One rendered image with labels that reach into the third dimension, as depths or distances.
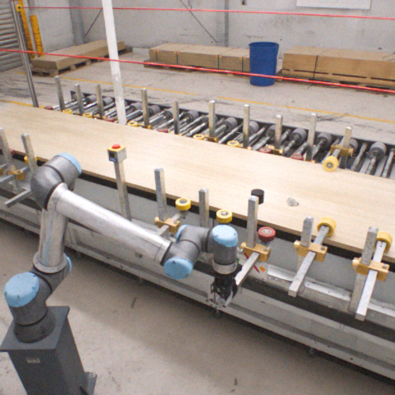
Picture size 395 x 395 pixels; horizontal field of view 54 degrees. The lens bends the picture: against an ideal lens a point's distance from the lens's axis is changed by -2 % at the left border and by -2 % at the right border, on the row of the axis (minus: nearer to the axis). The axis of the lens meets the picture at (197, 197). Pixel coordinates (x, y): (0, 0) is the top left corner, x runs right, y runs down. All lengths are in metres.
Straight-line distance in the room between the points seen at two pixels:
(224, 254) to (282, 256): 0.73
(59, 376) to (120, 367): 0.53
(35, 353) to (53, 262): 0.42
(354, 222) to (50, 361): 1.59
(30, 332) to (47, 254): 0.36
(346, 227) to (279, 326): 0.78
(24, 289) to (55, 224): 0.32
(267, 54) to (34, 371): 6.30
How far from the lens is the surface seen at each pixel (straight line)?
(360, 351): 2.45
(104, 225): 1.38
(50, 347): 1.95
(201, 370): 2.47
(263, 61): 7.36
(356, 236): 1.99
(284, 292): 1.92
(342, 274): 2.07
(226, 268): 1.47
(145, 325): 2.71
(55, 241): 1.78
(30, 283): 1.86
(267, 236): 1.89
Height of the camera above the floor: 2.04
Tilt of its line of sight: 31 degrees down
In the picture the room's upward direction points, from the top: 2 degrees counter-clockwise
